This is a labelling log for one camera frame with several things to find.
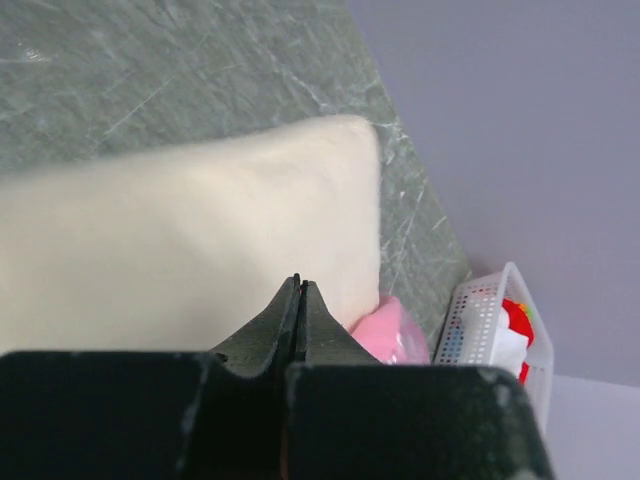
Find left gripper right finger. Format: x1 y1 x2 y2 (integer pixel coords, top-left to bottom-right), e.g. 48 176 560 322
282 282 554 479

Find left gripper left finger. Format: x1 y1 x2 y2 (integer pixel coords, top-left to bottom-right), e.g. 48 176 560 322
1 276 301 479

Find pink pillowcase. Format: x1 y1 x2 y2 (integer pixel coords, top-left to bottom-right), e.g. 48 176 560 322
350 296 430 365

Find cream pillow with bear print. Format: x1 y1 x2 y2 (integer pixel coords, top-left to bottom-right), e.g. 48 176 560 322
1 115 381 352

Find white plastic basket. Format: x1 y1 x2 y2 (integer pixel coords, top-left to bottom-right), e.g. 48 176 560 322
434 262 554 431

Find red and white cloth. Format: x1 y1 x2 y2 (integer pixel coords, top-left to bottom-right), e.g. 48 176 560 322
490 298 535 384

